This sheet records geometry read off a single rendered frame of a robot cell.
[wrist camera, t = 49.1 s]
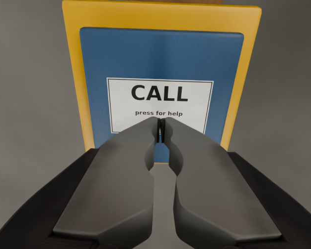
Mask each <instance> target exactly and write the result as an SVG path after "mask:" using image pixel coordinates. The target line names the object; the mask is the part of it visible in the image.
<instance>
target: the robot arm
mask: <svg viewBox="0 0 311 249"><path fill-rule="evenodd" d="M159 132H160V134H161V142H162V143H164V144H165V145H166V146H167V148H168V149H169V151H170V153H169V167H170V168H171V169H172V170H173V171H174V173H175V174H176V176H177V178H176V185H175V195H174V204H173V214H174V222H175V230H176V234H177V236H178V237H179V239H180V240H182V241H183V242H185V243H186V244H188V245H189V246H191V247H193V248H194V249H311V213H310V212H308V211H307V210H306V209H305V208H304V207H303V206H302V205H301V204H300V203H299V202H297V201H296V200H295V199H294V198H293V197H291V196H290V195H289V194H288V193H286V192H285V191H284V190H283V189H281V188H280V187H279V186H278V185H276V184H275V183H274V182H272V181H271V180H270V179H269V178H267V177H266V176H265V175H264V174H262V173H261V172H260V171H259V170H257V169H256V168H255V167H254V166H252V165H251V164H250V163H249V162H248V161H246V160H245V159H244V158H243V157H241V156H240V155H239V154H237V153H236V152H227V151H226V150H225V149H224V148H223V147H222V146H220V145H219V144H218V143H217V142H215V141H214V140H213V139H211V138H210V137H208V136H206V135H205V134H203V133H201V132H199V131H198V130H196V129H194V128H192V127H190V126H188V125H186V124H184V123H182V122H180V121H178V120H176V119H174V118H172V117H166V118H162V119H160V118H157V117H149V118H147V119H145V120H143V121H141V122H139V123H137V124H135V125H133V126H131V127H129V128H127V129H125V130H123V131H121V132H119V133H118V134H116V135H115V136H113V137H112V138H110V139H109V140H108V141H106V142H105V143H104V144H103V145H101V146H100V147H99V148H98V149H95V148H90V149H89V150H88V151H87V152H85V153H84V154H83V155H82V156H80V157H79V158H78V159H77V160H75V161H74V162H73V163H72V164H70V165H69V166H68V167H67V168H65V169H64V170H63V171H62V172H61V173H59V174H58V175H57V176H56V177H54V178H53V179H52V180H51V181H49V182H48V183H47V184H46V185H44V186H43V187H42V188H41V189H39V190H38V191H37V192H36V193H35V194H34V195H32V196H31V197H30V198H29V199H28V200H27V201H26V202H25V203H24V204H23V205H22V206H21V207H20V208H19V209H18V210H17V211H16V212H15V213H14V214H13V216H12V217H11V218H10V219H9V220H8V221H7V222H6V223H5V224H4V225H3V226H2V228H1V229H0V249H133V248H134V247H136V246H138V245H139V244H141V243H142V242H144V241H146V240H147V239H148V238H149V237H150V235H151V233H152V225H153V205H154V178H153V176H152V175H151V174H150V172H149V171H150V170H151V168H152V167H153V166H154V150H155V145H156V143H159Z"/></svg>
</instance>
